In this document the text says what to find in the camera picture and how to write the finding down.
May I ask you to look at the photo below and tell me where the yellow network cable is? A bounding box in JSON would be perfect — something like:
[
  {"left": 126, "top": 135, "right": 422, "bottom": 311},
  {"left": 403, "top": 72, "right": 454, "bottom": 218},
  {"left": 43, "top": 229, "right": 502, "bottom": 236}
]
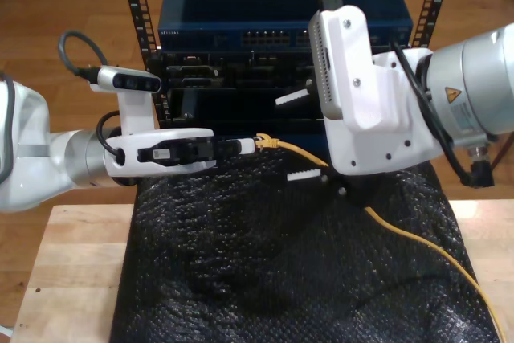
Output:
[{"left": 255, "top": 132, "right": 508, "bottom": 343}]

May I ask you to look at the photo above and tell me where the black bubble-wrap mat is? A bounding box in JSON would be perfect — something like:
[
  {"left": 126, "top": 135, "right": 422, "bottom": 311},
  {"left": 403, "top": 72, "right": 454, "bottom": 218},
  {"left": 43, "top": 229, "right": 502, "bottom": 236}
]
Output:
[{"left": 108, "top": 145, "right": 501, "bottom": 343}]

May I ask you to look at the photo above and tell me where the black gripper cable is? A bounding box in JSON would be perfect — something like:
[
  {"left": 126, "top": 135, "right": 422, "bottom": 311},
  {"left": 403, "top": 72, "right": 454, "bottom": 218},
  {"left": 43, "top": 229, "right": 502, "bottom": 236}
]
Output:
[
  {"left": 389, "top": 39, "right": 496, "bottom": 190},
  {"left": 96, "top": 109, "right": 128, "bottom": 167}
]

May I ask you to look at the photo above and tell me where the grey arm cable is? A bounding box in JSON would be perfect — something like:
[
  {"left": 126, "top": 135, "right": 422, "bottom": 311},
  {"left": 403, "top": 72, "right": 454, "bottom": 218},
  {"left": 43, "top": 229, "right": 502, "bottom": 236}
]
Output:
[{"left": 0, "top": 71, "right": 18, "bottom": 186}]

